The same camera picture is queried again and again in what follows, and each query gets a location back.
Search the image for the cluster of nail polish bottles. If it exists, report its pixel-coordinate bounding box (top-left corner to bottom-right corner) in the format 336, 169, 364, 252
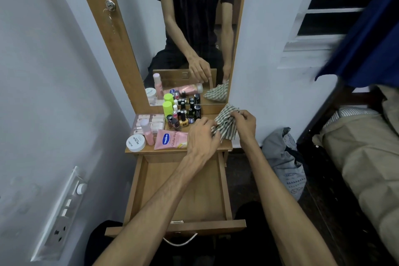
166, 104, 202, 132

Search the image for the dark blue curtain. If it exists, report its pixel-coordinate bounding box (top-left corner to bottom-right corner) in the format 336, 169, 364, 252
314, 0, 399, 89

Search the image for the green striped cloth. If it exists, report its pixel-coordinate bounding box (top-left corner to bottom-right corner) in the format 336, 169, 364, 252
211, 103, 241, 143

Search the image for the pink lotion tube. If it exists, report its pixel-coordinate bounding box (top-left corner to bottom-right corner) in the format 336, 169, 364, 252
154, 129, 189, 150

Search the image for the grey patterned bag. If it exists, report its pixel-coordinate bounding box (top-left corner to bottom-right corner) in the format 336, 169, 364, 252
261, 127, 308, 203

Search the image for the clear box of pink packets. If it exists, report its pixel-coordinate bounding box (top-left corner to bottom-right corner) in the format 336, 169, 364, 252
132, 114, 166, 136

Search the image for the person's right forearm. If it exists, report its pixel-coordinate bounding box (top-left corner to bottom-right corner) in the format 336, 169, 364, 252
241, 140, 338, 266

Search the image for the louvred window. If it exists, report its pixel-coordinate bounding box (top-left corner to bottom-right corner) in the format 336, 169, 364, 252
278, 0, 392, 69

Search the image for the metal lock with key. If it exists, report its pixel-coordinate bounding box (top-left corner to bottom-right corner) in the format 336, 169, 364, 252
103, 0, 117, 34

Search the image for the person's left forearm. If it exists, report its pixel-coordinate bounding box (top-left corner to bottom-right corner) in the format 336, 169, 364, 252
93, 152, 213, 266

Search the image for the wooden dressing table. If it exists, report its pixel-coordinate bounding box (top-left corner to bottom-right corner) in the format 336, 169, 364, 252
71, 0, 251, 155

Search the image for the person's left hand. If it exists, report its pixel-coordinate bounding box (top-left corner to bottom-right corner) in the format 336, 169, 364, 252
186, 117, 221, 165

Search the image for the striped pillow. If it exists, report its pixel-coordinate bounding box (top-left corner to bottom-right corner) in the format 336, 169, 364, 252
322, 106, 380, 130

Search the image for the white cream jar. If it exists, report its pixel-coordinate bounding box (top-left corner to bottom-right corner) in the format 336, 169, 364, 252
126, 134, 147, 153

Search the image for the dark wooden bed frame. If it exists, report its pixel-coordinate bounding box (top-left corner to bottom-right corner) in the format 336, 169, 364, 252
296, 83, 396, 266

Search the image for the person's right hand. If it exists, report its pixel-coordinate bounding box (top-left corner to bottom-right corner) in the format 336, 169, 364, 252
230, 110, 257, 148

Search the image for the beige covered mattress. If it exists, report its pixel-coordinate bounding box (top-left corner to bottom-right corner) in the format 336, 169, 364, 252
312, 84, 399, 264

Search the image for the dressing table mirror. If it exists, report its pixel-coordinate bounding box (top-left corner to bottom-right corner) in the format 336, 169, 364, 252
104, 0, 249, 106

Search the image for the white wall switch panel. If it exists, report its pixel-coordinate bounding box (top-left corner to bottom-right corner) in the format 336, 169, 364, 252
30, 166, 88, 262

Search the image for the white cord drawer handle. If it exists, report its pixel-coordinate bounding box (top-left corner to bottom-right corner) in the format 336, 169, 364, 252
162, 233, 199, 247

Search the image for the open wooden drawer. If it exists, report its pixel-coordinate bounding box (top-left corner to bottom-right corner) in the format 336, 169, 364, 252
104, 152, 247, 238

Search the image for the pink bottle with clear cap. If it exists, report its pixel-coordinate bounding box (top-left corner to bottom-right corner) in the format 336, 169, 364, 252
139, 118, 156, 147

